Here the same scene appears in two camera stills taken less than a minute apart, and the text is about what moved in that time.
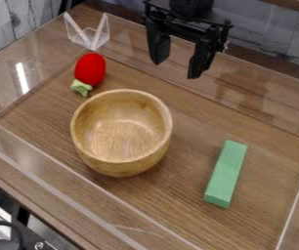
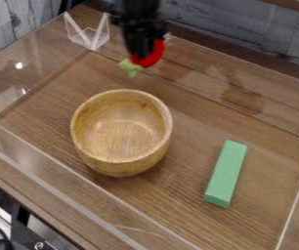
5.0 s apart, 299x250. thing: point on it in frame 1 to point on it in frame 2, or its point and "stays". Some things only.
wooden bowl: (120, 131) stays
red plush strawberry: (89, 69) to (133, 63)
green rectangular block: (225, 174) stays
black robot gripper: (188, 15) to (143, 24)
